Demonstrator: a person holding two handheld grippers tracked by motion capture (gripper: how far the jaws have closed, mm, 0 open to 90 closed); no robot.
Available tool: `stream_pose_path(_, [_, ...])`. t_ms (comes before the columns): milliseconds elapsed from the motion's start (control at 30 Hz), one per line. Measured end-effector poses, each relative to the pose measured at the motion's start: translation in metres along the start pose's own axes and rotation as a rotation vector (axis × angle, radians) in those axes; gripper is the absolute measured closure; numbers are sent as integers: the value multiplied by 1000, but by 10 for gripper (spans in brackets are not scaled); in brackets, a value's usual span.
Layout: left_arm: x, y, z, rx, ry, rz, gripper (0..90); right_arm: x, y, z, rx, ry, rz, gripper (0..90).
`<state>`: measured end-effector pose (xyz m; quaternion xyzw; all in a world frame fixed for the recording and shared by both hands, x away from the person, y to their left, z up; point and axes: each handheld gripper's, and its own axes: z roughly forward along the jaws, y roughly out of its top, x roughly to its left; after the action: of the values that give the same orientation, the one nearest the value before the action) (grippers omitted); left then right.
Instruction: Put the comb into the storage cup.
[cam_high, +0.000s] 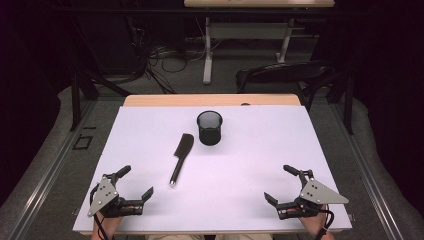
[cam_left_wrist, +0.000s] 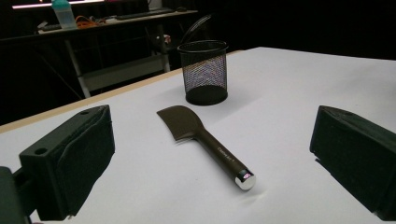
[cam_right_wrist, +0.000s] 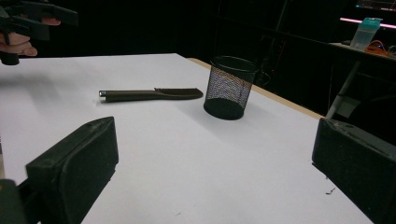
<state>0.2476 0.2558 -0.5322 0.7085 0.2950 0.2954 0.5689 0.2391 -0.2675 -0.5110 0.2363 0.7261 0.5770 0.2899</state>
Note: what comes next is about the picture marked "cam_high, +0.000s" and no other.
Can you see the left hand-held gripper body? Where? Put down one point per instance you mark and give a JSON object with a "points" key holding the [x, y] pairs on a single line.
{"points": [[104, 196]]}

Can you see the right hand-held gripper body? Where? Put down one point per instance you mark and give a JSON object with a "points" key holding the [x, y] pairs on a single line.
{"points": [[316, 195]]}

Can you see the black mesh pen holder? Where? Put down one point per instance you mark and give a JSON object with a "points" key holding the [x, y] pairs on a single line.
{"points": [[209, 131]]}

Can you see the person's right hand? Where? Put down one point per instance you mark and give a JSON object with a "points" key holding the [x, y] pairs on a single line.
{"points": [[311, 222]]}

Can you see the person's left hand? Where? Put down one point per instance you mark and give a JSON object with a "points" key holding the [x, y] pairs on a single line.
{"points": [[111, 225]]}

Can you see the white table board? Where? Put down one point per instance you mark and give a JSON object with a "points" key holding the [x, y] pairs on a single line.
{"points": [[233, 186]]}

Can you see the black metal stand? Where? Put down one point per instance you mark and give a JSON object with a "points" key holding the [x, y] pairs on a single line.
{"points": [[349, 106], [76, 100]]}

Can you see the wooden table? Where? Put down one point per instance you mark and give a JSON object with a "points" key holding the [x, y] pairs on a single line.
{"points": [[186, 100]]}

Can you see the black chair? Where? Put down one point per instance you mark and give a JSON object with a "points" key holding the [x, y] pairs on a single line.
{"points": [[283, 74]]}

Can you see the white-legged wooden desk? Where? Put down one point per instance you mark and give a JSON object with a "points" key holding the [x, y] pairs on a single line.
{"points": [[256, 30]]}

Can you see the black horizontal metal bar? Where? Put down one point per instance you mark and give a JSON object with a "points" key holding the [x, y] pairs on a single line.
{"points": [[133, 11]]}

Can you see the aluminium floor rail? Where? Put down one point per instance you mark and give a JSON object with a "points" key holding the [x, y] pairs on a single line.
{"points": [[368, 173], [50, 170]]}

